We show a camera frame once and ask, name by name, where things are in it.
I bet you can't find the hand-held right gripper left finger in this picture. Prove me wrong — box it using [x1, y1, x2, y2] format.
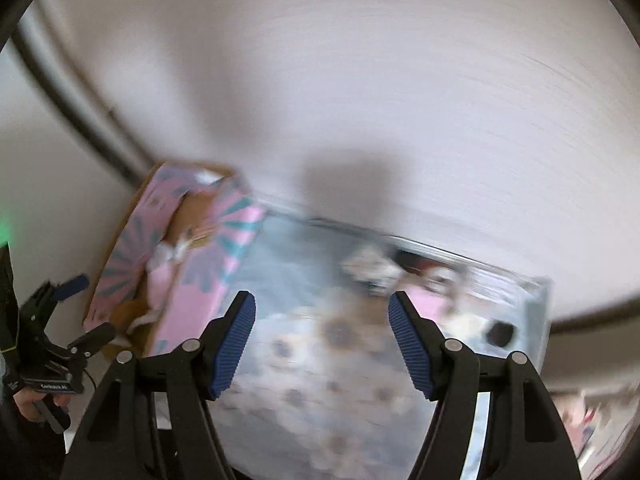
[60, 290, 257, 480]

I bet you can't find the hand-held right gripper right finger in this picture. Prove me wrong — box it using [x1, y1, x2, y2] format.
[389, 290, 583, 480]

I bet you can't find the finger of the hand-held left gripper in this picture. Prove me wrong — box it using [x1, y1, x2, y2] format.
[52, 274, 90, 302]
[67, 322, 117, 359]

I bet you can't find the pink patterned cardboard box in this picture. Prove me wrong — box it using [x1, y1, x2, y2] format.
[82, 160, 268, 361]

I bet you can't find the person's left hand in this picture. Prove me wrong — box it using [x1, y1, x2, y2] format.
[12, 390, 71, 423]

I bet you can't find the pink flat object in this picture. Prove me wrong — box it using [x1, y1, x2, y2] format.
[407, 285, 458, 328]

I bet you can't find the white patterned small object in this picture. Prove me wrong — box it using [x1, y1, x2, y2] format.
[340, 242, 403, 296]

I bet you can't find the small black round object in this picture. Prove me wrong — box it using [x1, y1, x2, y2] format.
[482, 319, 518, 348]

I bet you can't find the pink printed cloth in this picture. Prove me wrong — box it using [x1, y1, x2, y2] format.
[550, 390, 633, 478]

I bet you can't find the dark wall trim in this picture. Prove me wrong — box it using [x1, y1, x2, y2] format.
[550, 300, 640, 336]
[12, 20, 151, 186]

